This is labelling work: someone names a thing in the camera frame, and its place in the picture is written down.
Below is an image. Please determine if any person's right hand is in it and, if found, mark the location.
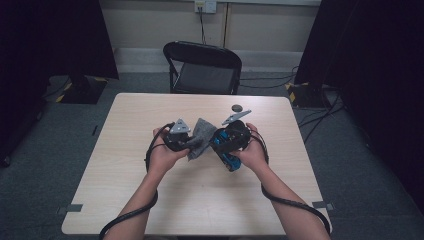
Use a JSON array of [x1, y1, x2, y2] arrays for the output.
[[233, 123, 269, 173]]

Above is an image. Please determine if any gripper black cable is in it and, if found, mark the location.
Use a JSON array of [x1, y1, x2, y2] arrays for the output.
[[248, 128, 332, 235], [99, 122, 176, 240]]

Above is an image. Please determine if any thin vertical wall cable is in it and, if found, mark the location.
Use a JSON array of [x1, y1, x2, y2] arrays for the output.
[[222, 2, 231, 48]]

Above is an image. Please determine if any blue toy car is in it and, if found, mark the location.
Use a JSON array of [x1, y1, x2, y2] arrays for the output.
[[210, 128, 242, 173]]

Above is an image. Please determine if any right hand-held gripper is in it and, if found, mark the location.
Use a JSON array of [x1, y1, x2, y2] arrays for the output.
[[222, 109, 253, 153]]

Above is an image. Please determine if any person's left hand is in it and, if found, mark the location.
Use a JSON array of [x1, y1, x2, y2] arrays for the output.
[[148, 128, 190, 178]]

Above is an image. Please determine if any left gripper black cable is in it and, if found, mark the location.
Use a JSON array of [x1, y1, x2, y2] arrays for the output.
[[99, 122, 176, 240]]

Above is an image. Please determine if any grey cloth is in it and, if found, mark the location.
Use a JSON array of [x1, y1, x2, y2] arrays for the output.
[[186, 117, 218, 162]]

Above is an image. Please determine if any white wall socket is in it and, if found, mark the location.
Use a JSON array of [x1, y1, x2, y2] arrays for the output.
[[194, 0, 218, 14]]

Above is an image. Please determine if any black stand base striped tape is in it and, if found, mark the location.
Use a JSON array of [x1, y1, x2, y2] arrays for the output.
[[285, 81, 332, 109], [55, 74, 109, 105]]

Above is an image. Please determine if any black curtain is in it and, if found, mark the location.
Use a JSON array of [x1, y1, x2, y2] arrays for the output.
[[0, 0, 120, 168], [294, 0, 424, 214]]

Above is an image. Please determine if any black folding chair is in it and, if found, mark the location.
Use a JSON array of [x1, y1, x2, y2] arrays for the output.
[[162, 40, 243, 96]]

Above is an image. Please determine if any black floor cable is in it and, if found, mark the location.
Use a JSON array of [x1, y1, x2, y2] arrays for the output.
[[239, 79, 296, 90], [298, 89, 345, 145]]

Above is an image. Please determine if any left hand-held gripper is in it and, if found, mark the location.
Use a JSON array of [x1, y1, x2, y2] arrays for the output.
[[163, 118, 192, 153]]

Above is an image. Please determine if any grey tape strip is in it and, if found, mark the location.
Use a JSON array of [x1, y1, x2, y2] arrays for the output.
[[56, 203, 84, 215], [312, 200, 335, 212]]

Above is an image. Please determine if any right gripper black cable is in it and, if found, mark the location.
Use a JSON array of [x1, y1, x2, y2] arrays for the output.
[[248, 128, 332, 235]]

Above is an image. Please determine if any black socket cable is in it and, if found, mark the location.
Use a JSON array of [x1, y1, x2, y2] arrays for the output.
[[198, 7, 207, 45]]

